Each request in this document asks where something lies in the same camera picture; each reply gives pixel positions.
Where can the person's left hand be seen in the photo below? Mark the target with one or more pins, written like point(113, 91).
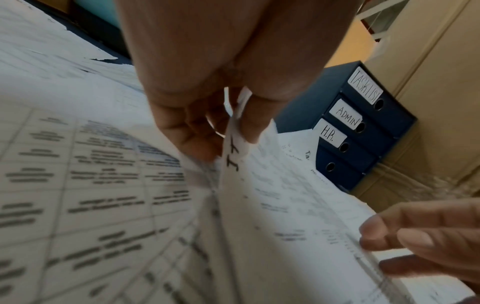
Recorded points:
point(232, 41)

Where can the person's right hand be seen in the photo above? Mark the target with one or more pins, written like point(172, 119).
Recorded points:
point(435, 237)

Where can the pile of printed papers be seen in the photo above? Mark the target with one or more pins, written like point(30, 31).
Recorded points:
point(45, 53)

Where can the printed paper sheet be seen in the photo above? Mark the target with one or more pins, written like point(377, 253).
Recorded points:
point(112, 225)

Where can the brown cardboard box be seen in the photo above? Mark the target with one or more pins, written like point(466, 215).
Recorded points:
point(435, 59)

